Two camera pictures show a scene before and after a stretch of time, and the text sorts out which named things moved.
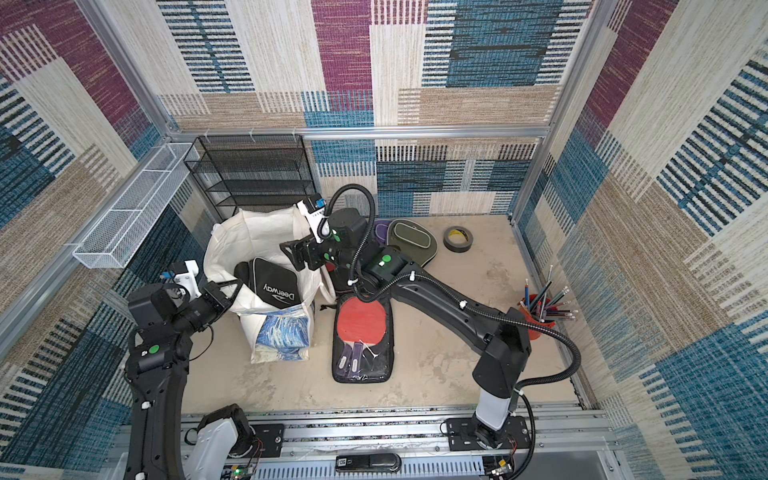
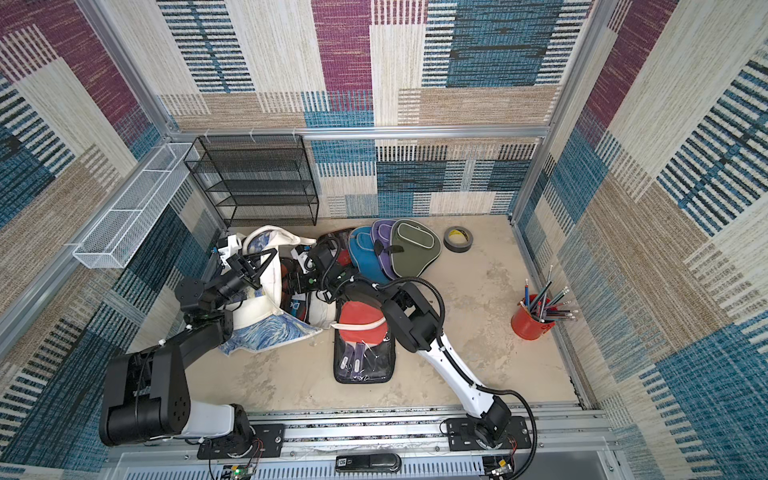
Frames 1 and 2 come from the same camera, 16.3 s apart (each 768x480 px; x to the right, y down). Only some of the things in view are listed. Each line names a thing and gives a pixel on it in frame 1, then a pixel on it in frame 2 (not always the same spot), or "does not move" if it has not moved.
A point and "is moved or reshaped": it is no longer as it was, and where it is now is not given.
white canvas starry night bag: (275, 334) is moved or reshaped
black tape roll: (458, 239) does not move
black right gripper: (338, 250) to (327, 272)
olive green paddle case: (415, 242) does not move
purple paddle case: (381, 231) does not move
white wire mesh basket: (113, 240) does not move
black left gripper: (211, 293) to (246, 273)
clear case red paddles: (363, 346) does not move
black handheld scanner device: (370, 463) does not move
